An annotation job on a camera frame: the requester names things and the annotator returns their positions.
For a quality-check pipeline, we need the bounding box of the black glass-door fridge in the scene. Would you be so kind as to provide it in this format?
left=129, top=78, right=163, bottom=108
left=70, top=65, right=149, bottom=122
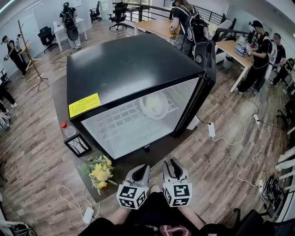
left=66, top=33, right=217, bottom=161

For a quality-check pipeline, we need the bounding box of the white plate of food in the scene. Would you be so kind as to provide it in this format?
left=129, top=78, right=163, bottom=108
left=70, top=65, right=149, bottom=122
left=139, top=90, right=171, bottom=120

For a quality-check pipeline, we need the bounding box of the person's left forearm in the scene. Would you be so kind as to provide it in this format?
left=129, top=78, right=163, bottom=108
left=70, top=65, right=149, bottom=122
left=107, top=206, right=139, bottom=226

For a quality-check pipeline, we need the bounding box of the long white cable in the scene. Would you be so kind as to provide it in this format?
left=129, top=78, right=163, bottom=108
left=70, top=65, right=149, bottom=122
left=212, top=115, right=271, bottom=187

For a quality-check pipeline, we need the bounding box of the black metal railing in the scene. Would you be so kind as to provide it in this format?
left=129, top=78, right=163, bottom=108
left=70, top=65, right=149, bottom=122
left=112, top=1, right=238, bottom=37

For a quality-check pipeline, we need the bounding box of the clear bottle with red cap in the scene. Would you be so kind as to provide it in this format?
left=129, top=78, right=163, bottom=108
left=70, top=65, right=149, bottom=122
left=60, top=121, right=77, bottom=139

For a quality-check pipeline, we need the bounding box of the wooden desk with white legs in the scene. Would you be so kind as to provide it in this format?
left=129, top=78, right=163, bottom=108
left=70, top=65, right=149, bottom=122
left=215, top=40, right=255, bottom=94
left=132, top=18, right=182, bottom=43

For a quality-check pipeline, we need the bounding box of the grey backpack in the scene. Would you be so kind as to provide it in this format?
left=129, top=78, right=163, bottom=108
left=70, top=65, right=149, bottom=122
left=0, top=112, right=12, bottom=134

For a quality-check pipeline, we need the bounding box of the thin white cable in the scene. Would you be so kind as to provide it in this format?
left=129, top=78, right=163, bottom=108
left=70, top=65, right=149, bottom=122
left=56, top=185, right=101, bottom=219

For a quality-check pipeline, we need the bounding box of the bundle of black cables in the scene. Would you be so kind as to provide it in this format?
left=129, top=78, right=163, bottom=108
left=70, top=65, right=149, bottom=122
left=260, top=174, right=284, bottom=209

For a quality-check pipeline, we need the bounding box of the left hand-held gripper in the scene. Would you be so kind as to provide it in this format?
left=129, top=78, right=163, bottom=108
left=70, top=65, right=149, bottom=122
left=116, top=164, right=151, bottom=210

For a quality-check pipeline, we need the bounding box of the white metal rack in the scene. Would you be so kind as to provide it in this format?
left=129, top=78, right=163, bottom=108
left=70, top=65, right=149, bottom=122
left=275, top=147, right=295, bottom=223

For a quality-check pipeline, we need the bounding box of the white power adapter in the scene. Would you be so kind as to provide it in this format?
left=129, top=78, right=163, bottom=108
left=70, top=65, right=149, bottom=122
left=82, top=206, right=95, bottom=226

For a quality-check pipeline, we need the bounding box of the wooden coat rack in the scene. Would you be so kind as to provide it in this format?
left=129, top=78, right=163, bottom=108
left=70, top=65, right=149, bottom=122
left=17, top=19, right=51, bottom=92

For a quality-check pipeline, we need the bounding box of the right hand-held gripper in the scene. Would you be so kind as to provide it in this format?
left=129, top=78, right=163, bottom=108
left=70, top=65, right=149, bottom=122
left=162, top=158, right=193, bottom=208

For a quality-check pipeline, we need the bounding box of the white box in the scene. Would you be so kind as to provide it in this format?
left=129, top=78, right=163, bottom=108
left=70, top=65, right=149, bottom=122
left=186, top=115, right=200, bottom=130

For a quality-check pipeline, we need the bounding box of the yellow flower bouquet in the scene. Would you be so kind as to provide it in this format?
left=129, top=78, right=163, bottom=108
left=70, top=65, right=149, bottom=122
left=80, top=154, right=118, bottom=196

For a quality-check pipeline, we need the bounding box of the person's black clothing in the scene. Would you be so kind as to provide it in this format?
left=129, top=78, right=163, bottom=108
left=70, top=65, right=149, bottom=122
left=77, top=190, right=233, bottom=236

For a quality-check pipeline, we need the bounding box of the black office chair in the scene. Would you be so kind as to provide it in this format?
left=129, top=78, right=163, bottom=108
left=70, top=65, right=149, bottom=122
left=37, top=26, right=58, bottom=54
left=107, top=2, right=129, bottom=31
left=89, top=0, right=103, bottom=23

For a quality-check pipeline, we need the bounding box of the black picture frame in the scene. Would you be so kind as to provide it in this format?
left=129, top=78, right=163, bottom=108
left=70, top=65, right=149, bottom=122
left=64, top=133, right=93, bottom=158

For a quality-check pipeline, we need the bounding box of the person's right forearm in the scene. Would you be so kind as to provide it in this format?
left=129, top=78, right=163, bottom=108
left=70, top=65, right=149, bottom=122
left=179, top=204, right=206, bottom=229

